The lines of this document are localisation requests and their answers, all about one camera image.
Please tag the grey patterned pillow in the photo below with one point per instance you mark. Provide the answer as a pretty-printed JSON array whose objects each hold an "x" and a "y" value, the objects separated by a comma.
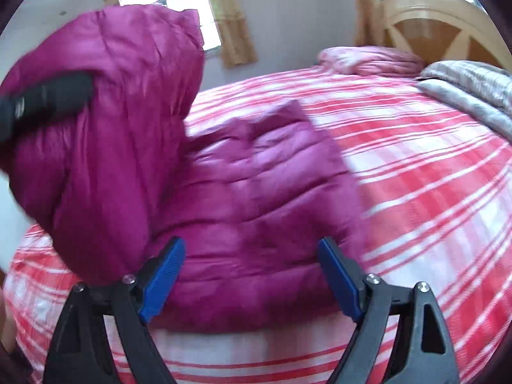
[{"x": 472, "y": 102}]

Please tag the wooden bed headboard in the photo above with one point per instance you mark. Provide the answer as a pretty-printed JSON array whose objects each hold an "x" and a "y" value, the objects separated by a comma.
[{"x": 432, "y": 20}]

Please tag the striped folded blanket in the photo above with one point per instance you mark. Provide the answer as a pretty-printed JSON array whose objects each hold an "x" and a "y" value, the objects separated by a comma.
[{"x": 476, "y": 78}]

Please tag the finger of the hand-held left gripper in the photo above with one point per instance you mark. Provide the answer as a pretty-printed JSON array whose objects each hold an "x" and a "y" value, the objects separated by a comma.
[{"x": 44, "y": 100}]

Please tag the pink floral quilt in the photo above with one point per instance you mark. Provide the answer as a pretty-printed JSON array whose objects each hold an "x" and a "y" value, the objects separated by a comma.
[{"x": 368, "y": 62}]

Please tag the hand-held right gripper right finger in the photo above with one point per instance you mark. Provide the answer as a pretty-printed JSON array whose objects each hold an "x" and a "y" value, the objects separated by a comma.
[{"x": 340, "y": 280}]

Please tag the magenta puffer jacket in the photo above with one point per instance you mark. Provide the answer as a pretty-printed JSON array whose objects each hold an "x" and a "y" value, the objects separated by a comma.
[{"x": 248, "y": 192}]

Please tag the bed with red plaid sheet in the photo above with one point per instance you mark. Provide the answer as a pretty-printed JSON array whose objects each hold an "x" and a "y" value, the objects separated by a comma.
[{"x": 432, "y": 192}]

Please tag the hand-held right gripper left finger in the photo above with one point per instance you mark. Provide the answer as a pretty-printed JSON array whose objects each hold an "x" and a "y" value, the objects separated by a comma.
[{"x": 164, "y": 280}]

